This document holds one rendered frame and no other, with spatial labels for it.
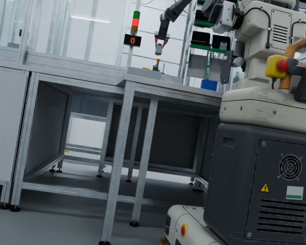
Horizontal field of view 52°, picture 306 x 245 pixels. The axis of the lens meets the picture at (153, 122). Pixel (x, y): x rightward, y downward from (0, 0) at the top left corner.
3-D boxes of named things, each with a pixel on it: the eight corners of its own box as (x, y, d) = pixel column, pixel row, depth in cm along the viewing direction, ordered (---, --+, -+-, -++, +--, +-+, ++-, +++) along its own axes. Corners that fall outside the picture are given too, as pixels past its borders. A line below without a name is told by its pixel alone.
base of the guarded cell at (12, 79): (8, 210, 185) (31, 66, 185) (-106, 196, 179) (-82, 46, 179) (56, 170, 323) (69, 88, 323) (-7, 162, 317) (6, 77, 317)
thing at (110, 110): (294, 204, 348) (306, 128, 348) (95, 176, 325) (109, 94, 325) (277, 196, 385) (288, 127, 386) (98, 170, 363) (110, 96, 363)
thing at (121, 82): (284, 109, 173) (285, 104, 173) (124, 79, 153) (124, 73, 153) (227, 110, 241) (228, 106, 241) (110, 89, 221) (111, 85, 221)
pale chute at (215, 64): (227, 83, 211) (229, 77, 208) (207, 80, 212) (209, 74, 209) (227, 60, 231) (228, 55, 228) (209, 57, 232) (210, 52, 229)
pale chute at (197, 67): (205, 79, 209) (207, 73, 206) (186, 76, 210) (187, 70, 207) (207, 56, 229) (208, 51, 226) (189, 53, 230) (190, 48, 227)
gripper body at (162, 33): (154, 33, 213) (156, 23, 209) (168, 36, 215) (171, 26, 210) (154, 37, 208) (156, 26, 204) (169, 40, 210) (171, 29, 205)
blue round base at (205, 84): (215, 109, 296) (219, 81, 296) (199, 107, 294) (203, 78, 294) (210, 110, 311) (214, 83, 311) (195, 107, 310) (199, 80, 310)
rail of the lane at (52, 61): (181, 93, 201) (183, 76, 201) (39, 68, 191) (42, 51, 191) (179, 94, 206) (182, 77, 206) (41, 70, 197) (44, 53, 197)
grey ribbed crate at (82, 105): (110, 118, 396) (113, 100, 396) (60, 110, 390) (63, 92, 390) (111, 118, 439) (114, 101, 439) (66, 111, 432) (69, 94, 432)
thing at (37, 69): (272, 112, 199) (272, 107, 199) (29, 70, 183) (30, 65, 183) (209, 114, 339) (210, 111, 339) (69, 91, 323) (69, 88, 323)
